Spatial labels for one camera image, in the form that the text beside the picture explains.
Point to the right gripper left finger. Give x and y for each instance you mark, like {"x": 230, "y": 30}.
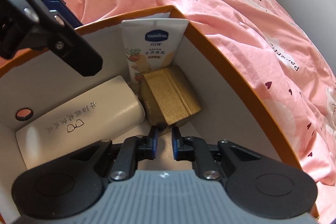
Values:
{"x": 134, "y": 149}

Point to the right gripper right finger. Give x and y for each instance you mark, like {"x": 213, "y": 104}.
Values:
{"x": 197, "y": 151}

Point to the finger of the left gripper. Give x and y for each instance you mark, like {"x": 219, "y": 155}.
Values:
{"x": 61, "y": 7}
{"x": 75, "y": 51}

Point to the white glasses case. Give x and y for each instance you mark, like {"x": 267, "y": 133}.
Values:
{"x": 104, "y": 112}

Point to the gold gift box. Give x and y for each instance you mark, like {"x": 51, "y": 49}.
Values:
{"x": 168, "y": 98}

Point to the white Vaseline tube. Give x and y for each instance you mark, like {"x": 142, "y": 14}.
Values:
{"x": 150, "y": 44}

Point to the orange cardboard box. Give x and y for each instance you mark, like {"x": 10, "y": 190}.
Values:
{"x": 261, "y": 180}

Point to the pink bed duvet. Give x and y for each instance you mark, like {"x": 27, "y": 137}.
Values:
{"x": 277, "y": 59}

